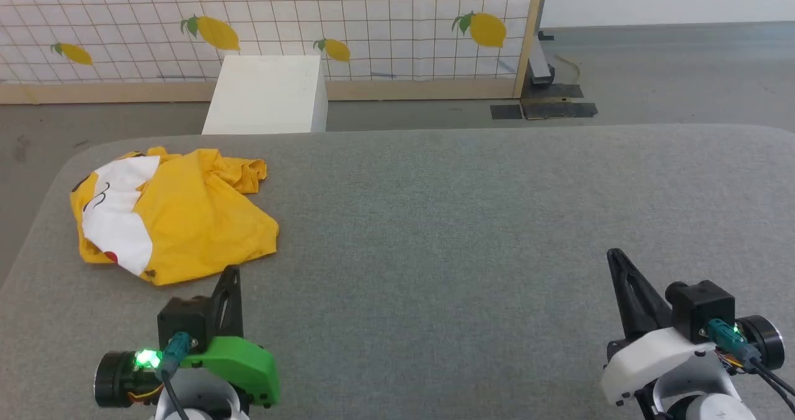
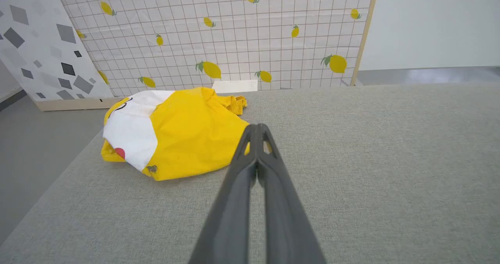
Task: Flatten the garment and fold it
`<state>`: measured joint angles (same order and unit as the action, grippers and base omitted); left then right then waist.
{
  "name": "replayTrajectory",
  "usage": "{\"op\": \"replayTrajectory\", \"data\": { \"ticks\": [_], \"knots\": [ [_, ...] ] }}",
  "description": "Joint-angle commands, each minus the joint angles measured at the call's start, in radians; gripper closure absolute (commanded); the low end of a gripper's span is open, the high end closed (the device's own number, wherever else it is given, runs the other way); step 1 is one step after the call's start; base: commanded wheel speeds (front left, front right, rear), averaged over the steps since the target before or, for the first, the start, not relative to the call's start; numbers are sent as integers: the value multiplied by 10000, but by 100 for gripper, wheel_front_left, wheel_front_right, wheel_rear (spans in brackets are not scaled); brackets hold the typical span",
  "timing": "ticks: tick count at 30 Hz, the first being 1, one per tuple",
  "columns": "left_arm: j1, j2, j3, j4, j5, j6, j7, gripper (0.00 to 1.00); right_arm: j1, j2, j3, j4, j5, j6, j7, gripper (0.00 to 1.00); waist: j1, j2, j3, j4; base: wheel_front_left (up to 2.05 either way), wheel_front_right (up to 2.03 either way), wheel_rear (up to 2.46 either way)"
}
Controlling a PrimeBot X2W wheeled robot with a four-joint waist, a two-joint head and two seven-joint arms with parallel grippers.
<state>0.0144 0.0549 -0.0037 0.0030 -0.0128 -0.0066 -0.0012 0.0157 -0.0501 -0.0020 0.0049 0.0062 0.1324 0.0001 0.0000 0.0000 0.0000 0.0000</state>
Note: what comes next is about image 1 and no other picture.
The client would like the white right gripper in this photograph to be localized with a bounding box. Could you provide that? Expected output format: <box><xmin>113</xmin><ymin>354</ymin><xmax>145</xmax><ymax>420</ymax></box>
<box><xmin>600</xmin><ymin>247</ymin><xmax>716</xmax><ymax>407</ymax></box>

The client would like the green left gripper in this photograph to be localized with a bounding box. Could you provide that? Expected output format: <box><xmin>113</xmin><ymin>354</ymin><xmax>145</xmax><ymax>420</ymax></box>
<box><xmin>179</xmin><ymin>264</ymin><xmax>281</xmax><ymax>406</ymax></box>

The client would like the yellow shirt with white patches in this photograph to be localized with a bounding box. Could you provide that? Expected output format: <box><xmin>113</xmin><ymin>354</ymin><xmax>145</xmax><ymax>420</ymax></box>
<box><xmin>70</xmin><ymin>147</ymin><xmax>280</xmax><ymax>286</ymax></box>

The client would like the long black floor mat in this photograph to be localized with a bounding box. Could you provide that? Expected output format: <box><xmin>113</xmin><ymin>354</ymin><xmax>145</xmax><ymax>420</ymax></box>
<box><xmin>520</xmin><ymin>99</ymin><xmax>599</xmax><ymax>121</ymax></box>

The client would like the white rectangular box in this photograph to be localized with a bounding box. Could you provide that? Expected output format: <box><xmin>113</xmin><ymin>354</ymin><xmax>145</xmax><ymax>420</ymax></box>
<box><xmin>202</xmin><ymin>55</ymin><xmax>329</xmax><ymax>135</ymax></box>

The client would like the black floor mat under foot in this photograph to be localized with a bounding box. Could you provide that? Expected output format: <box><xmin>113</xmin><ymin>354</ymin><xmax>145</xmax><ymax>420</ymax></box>
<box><xmin>533</xmin><ymin>83</ymin><xmax>585</xmax><ymax>99</ymax></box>

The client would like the metal partition foot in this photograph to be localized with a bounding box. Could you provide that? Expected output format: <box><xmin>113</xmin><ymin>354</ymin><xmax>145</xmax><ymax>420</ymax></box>
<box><xmin>529</xmin><ymin>32</ymin><xmax>556</xmax><ymax>88</ymax></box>

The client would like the lemon print grid partition screen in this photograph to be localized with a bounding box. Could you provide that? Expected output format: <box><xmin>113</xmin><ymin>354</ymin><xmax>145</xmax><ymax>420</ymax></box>
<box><xmin>0</xmin><ymin>0</ymin><xmax>548</xmax><ymax>104</ymax></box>

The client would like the left arm cable teal plug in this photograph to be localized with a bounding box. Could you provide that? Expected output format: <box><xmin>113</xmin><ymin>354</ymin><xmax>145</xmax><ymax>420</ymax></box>
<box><xmin>160</xmin><ymin>331</ymin><xmax>194</xmax><ymax>420</ymax></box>

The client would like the arm cable teal plug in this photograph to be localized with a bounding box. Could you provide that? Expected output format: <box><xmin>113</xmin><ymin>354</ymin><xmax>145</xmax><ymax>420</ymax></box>
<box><xmin>707</xmin><ymin>319</ymin><xmax>795</xmax><ymax>411</ymax></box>
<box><xmin>160</xmin><ymin>331</ymin><xmax>194</xmax><ymax>420</ymax></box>

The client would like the right arm cable teal plug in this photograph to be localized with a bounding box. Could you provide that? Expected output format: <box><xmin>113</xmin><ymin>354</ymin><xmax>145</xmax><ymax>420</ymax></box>
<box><xmin>707</xmin><ymin>319</ymin><xmax>795</xmax><ymax>411</ymax></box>

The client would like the yellow floor cable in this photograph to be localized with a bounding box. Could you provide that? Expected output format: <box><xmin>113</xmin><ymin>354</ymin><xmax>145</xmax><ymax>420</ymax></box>
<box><xmin>556</xmin><ymin>55</ymin><xmax>583</xmax><ymax>84</ymax></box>

